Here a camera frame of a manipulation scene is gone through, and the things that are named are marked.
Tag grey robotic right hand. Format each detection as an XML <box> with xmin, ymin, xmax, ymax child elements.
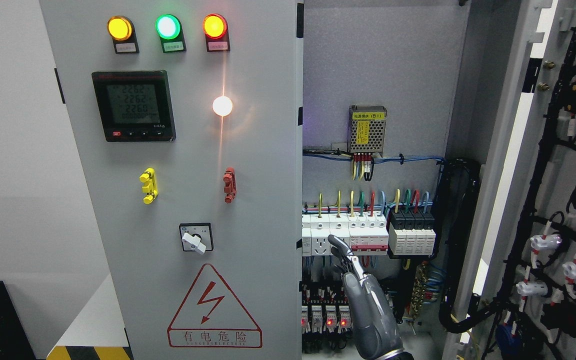
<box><xmin>327</xmin><ymin>234</ymin><xmax>404</xmax><ymax>360</ymax></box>

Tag grey cabinet door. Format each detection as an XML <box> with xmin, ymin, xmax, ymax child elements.
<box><xmin>39</xmin><ymin>0</ymin><xmax>303</xmax><ymax>360</ymax></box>
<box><xmin>439</xmin><ymin>0</ymin><xmax>576</xmax><ymax>360</ymax></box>

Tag red indicator lamp left door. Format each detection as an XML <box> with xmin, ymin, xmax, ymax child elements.
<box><xmin>203</xmin><ymin>13</ymin><xmax>227</xmax><ymax>39</ymax></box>

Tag green indicator lamp left door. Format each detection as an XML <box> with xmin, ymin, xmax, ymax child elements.
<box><xmin>155</xmin><ymin>14</ymin><xmax>182</xmax><ymax>40</ymax></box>

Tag yellow indicator lamp left door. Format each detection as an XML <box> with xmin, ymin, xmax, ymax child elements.
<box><xmin>106</xmin><ymin>15</ymin><xmax>134</xmax><ymax>42</ymax></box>

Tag relay and terminal row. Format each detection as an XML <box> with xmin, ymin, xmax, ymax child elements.
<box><xmin>301</xmin><ymin>282</ymin><xmax>394</xmax><ymax>336</ymax></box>

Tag black white surge protector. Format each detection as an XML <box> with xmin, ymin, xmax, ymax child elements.
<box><xmin>387</xmin><ymin>210</ymin><xmax>437</xmax><ymax>260</ymax></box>

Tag red electric hazard warning sticker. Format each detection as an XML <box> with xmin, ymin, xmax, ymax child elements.
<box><xmin>167</xmin><ymin>263</ymin><xmax>263</xmax><ymax>348</ymax></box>

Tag perforated metal power supply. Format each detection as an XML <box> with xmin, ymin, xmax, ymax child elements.
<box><xmin>347</xmin><ymin>105</ymin><xmax>387</xmax><ymax>154</ymax></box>

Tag red terminal connector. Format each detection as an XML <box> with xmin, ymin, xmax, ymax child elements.
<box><xmin>222</xmin><ymin>167</ymin><xmax>237</xmax><ymax>204</ymax></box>

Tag yellow terminal connector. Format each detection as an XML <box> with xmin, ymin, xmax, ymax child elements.
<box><xmin>139</xmin><ymin>167</ymin><xmax>159</xmax><ymax>205</ymax></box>

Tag black digital power meter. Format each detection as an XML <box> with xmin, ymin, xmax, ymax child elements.
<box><xmin>91</xmin><ymin>70</ymin><xmax>176</xmax><ymax>142</ymax></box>

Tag white din rail socket breakers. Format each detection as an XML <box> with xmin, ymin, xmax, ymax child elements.
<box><xmin>301</xmin><ymin>212</ymin><xmax>389</xmax><ymax>257</ymax></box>

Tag black cable harness right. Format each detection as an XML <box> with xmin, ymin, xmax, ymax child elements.
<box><xmin>438</xmin><ymin>158</ymin><xmax>509</xmax><ymax>335</ymax></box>

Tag white rotary selector switch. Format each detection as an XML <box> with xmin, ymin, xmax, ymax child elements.
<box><xmin>178</xmin><ymin>222</ymin><xmax>214</xmax><ymax>255</ymax></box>

